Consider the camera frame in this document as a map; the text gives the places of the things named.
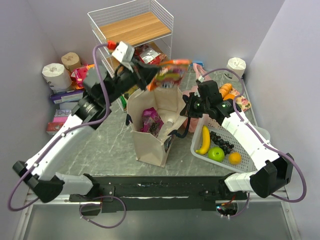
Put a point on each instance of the croissant bread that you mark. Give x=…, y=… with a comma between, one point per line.
x=225, y=89

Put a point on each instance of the white toilet paper roll left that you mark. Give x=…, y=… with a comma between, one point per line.
x=56, y=76

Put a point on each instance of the red pink box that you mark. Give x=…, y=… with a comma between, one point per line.
x=56, y=124

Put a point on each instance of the red silver snack bag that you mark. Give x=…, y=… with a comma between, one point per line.
x=149, y=55

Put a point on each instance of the dark grape bunch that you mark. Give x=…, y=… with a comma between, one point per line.
x=225, y=145

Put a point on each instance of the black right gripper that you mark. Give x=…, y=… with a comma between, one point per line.
x=190, y=107

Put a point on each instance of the pink plastic grocery bag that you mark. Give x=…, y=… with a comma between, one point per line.
x=193, y=101

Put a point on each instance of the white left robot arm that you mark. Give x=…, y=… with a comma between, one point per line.
x=101, y=89

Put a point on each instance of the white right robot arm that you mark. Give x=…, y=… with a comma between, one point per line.
x=273, y=168

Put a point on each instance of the pink orange snack box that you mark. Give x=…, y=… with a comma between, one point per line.
x=79, y=74

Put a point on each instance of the orange fruit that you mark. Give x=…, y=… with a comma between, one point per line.
x=235, y=158

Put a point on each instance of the white toilet paper roll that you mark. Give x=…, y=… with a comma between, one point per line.
x=56, y=76
x=237, y=65

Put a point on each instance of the clear plastic water bottle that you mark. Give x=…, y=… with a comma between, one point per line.
x=165, y=130

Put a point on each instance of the white toilet paper roll right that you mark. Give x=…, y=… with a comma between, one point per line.
x=237, y=65

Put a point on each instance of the green apple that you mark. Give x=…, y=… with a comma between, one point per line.
x=216, y=154

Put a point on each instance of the orange candy bag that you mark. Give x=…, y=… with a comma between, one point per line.
x=170, y=74

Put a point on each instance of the yellow banana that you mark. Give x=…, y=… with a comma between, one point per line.
x=206, y=141

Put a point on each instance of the purple snack bag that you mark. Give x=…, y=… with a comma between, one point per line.
x=151, y=122

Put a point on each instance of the blue white tissue box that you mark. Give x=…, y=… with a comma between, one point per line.
x=198, y=62

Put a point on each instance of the green white Chubo bag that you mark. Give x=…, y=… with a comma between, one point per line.
x=124, y=99

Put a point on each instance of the brown toilet paper roll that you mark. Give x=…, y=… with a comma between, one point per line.
x=71, y=61

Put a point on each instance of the white RIO box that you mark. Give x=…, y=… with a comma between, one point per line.
x=62, y=113

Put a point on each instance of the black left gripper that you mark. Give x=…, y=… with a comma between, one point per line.
x=139, y=74

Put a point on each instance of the white wire shelf rack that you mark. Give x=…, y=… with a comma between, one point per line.
x=136, y=23

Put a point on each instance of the white plastic basket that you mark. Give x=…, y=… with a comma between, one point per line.
x=247, y=164

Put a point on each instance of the purple box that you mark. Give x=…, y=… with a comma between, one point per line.
x=68, y=96

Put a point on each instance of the orange carrot piece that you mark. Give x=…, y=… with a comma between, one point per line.
x=229, y=96

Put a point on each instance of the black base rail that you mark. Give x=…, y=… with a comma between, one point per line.
x=147, y=193

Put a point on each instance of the beige canvas tote bag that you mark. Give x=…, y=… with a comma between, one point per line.
x=168, y=102

